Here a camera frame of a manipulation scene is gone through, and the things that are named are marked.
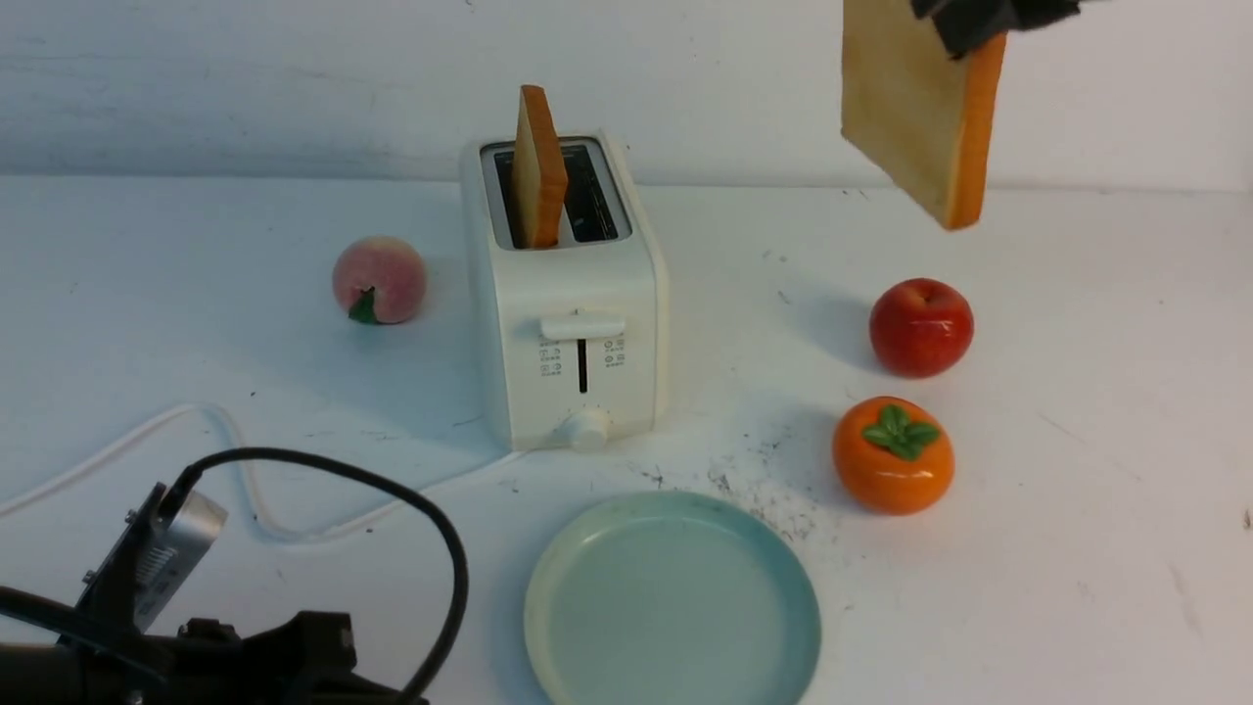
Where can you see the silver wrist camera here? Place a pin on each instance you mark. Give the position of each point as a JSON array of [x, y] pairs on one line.
[[157, 551]]

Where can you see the orange persimmon with green leaf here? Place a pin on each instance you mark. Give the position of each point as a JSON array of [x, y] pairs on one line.
[[892, 456]]

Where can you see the white two-slot toaster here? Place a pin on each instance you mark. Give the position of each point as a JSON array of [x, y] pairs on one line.
[[573, 341]]

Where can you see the toast slice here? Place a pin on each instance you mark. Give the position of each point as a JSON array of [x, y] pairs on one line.
[[924, 119], [539, 176]]

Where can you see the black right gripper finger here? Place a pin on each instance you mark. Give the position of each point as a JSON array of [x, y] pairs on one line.
[[965, 26]]

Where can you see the pink peach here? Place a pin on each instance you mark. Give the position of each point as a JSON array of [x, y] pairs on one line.
[[380, 280]]

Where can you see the red apple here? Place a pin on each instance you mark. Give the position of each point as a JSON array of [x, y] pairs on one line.
[[920, 328]]

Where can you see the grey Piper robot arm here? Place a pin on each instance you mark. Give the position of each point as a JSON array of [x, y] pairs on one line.
[[102, 656]]

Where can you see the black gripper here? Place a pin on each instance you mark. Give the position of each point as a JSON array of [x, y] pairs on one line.
[[310, 659]]

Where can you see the light blue round plate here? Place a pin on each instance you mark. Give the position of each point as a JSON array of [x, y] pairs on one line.
[[671, 598]]

